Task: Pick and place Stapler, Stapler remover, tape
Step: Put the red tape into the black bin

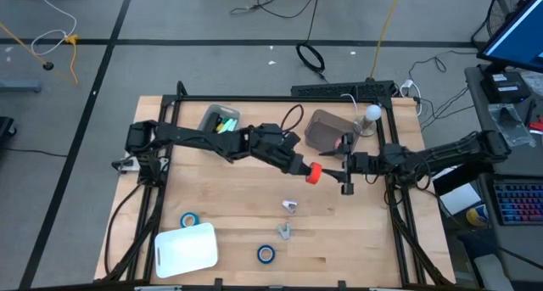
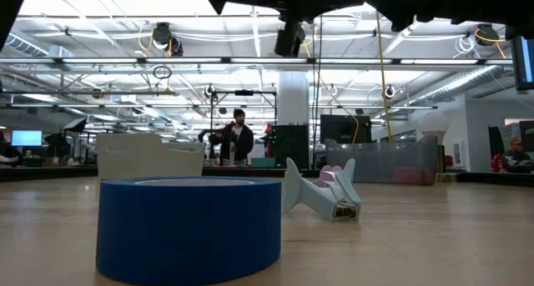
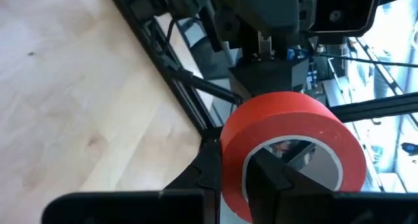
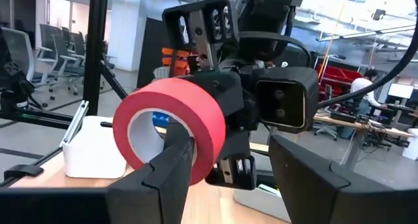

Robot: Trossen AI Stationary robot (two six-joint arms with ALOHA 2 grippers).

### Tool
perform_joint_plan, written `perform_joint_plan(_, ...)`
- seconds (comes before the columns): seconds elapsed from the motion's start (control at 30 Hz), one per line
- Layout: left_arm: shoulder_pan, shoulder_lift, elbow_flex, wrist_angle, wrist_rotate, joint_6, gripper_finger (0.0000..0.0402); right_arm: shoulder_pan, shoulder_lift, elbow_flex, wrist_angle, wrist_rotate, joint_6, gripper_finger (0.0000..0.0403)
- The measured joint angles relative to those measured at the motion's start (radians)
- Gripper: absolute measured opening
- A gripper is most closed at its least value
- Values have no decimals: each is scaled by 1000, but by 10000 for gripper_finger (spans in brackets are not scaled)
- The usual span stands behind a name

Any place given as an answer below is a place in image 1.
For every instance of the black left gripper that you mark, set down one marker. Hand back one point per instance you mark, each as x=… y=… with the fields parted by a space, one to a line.
x=284 y=151

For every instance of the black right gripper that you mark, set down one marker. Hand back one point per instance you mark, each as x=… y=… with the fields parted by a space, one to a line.
x=356 y=163

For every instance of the red tape roll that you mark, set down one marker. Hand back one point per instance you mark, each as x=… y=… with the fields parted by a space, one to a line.
x=316 y=173

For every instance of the pink tape roll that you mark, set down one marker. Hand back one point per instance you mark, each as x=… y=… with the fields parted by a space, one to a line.
x=338 y=143

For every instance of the yellow mini stapler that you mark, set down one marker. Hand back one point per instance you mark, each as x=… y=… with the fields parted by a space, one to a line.
x=219 y=127

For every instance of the blue tape roll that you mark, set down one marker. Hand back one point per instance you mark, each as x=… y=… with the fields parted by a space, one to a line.
x=258 y=254

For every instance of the black stapler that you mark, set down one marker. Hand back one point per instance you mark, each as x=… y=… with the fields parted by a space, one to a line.
x=212 y=122

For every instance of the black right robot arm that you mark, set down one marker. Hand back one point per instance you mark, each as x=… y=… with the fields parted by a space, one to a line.
x=445 y=153

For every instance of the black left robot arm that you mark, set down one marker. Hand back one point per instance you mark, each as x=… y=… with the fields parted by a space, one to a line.
x=182 y=134

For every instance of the mint green stapler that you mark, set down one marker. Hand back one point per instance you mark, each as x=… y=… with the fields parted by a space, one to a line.
x=229 y=124

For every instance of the teal tape roll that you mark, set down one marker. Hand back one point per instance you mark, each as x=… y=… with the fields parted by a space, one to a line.
x=182 y=219

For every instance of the smoky translucent plastic bin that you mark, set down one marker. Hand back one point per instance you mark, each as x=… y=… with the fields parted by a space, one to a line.
x=322 y=130

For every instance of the white light bulb lamp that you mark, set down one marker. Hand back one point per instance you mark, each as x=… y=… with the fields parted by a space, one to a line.
x=372 y=113

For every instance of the black perforated power strip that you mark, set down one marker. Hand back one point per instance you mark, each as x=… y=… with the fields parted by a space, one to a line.
x=339 y=89

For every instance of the light grey plastic bin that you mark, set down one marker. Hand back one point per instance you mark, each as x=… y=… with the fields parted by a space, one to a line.
x=227 y=109

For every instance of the white power adapter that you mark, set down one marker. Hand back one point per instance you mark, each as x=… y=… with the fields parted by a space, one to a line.
x=407 y=84

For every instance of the white paper sheet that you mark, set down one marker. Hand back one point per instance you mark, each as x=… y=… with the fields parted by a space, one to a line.
x=460 y=199

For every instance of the white plastic bin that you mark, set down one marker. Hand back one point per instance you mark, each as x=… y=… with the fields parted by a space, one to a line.
x=186 y=250

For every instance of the grey side desk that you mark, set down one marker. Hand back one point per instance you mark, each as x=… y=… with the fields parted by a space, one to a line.
x=481 y=125

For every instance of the clear plastic bag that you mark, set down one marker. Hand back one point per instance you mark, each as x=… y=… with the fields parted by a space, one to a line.
x=509 y=125

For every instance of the black mini computer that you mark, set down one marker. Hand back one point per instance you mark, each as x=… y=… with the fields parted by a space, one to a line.
x=505 y=87

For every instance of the backlit keyboard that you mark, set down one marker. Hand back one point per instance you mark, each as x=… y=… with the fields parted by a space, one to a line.
x=519 y=202

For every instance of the computer monitor blue screen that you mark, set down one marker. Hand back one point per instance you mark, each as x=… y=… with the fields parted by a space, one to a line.
x=517 y=36

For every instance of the black floor fan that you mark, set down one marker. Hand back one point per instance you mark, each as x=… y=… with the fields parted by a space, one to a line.
x=500 y=11

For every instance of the black floor puck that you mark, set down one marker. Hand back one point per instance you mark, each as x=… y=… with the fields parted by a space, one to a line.
x=48 y=65

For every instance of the grey cart base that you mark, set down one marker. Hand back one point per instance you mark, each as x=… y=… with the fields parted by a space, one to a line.
x=19 y=86

